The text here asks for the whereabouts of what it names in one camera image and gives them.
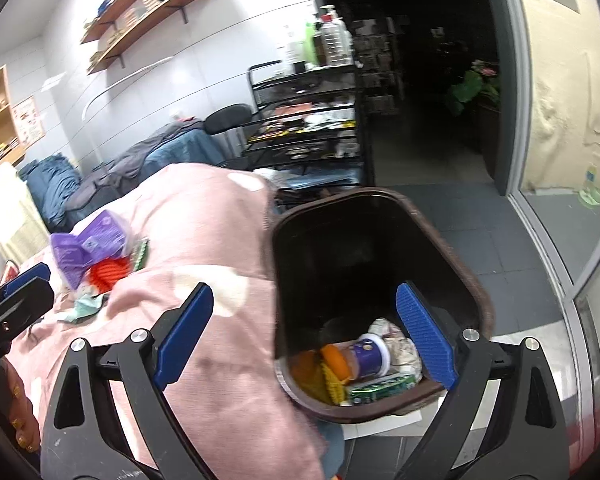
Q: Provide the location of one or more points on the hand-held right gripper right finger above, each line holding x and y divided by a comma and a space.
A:
425, 335

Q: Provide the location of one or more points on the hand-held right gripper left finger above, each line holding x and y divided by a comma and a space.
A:
185, 335

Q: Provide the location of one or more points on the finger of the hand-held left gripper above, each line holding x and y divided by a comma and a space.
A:
27, 277
30, 302

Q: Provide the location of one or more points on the white paper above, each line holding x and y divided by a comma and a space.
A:
402, 350

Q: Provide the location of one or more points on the lilac plastic bag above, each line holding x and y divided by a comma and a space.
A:
67, 257

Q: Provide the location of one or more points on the pale green tissue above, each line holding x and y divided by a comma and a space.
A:
85, 305

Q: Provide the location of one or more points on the purple label cup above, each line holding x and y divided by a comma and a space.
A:
370, 355

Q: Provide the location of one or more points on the green drink carton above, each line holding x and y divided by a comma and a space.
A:
380, 389

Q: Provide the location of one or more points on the purple printed packet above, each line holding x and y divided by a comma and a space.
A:
105, 232

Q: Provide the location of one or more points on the green striped wrapper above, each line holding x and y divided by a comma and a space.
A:
142, 255

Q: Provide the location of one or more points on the dark brown waste bin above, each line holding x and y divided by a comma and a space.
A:
360, 260

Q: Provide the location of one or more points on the person's left hand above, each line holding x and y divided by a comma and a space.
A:
10, 405

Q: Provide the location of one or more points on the cream towel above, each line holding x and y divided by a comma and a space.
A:
7, 215

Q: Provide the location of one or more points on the blue bedding pile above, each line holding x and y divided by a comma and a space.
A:
50, 185

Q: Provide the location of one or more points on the pink polka-dot blanket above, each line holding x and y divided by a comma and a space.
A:
190, 220

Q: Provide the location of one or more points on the grey blanket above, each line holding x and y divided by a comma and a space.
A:
140, 155

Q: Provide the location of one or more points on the wooden cubby shelf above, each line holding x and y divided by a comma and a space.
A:
7, 105

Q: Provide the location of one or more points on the massage bed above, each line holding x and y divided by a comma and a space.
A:
190, 150

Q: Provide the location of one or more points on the green plastic bottle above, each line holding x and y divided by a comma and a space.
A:
592, 190

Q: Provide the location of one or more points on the black round stool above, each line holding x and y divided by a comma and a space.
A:
227, 117

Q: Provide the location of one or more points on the white floor lamp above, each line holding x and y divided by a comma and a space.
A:
130, 78

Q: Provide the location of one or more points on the potted plant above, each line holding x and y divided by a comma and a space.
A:
467, 87

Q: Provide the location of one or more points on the black mesh cart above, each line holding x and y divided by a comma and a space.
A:
300, 85

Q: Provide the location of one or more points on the dark brown bottle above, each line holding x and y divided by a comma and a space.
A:
320, 45

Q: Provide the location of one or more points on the green pump bottle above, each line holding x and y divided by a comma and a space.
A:
310, 42

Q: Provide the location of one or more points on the wall poster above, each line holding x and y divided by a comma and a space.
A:
30, 120

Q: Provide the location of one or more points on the glass door metal frame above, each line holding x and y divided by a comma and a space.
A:
570, 110

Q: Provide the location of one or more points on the wooden wall shelf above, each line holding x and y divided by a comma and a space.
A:
122, 12
145, 32

